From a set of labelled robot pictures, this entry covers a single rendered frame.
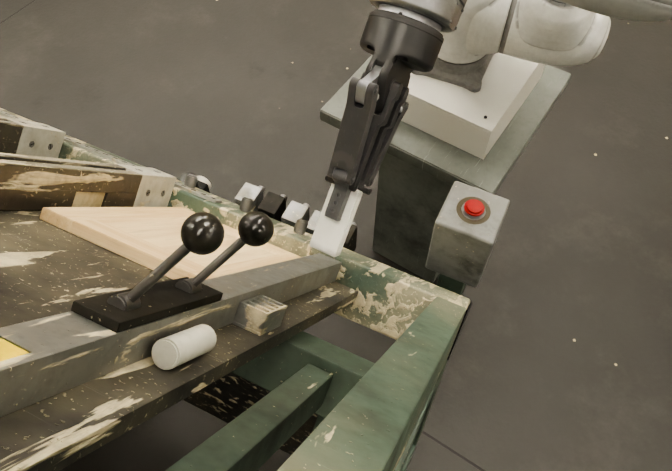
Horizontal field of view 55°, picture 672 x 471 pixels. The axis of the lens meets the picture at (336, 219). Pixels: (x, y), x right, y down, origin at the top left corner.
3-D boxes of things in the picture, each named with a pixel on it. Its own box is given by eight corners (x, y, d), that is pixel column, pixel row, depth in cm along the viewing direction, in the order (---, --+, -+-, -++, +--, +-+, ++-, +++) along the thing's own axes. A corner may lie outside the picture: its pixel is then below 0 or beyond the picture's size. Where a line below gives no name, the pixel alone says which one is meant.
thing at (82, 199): (101, 208, 114) (106, 192, 114) (70, 208, 107) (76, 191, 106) (87, 202, 115) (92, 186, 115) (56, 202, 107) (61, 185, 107)
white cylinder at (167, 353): (172, 375, 60) (212, 356, 68) (182, 346, 60) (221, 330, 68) (146, 362, 61) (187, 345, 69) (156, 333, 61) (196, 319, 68)
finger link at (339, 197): (358, 172, 63) (348, 171, 60) (340, 220, 64) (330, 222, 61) (345, 167, 64) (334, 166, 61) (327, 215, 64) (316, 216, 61)
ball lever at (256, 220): (199, 305, 73) (285, 230, 70) (182, 311, 69) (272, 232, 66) (179, 279, 73) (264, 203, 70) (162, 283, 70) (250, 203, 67)
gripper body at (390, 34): (436, 20, 56) (398, 121, 58) (453, 42, 64) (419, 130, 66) (360, -3, 59) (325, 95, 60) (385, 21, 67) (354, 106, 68)
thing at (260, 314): (280, 326, 86) (287, 305, 86) (260, 336, 80) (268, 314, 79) (254, 314, 87) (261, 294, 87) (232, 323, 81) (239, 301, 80)
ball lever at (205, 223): (139, 324, 61) (239, 235, 58) (114, 332, 58) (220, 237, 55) (116, 292, 62) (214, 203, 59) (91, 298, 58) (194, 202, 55)
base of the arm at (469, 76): (418, 23, 172) (420, 6, 168) (499, 46, 167) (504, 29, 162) (393, 68, 163) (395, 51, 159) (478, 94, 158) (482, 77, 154)
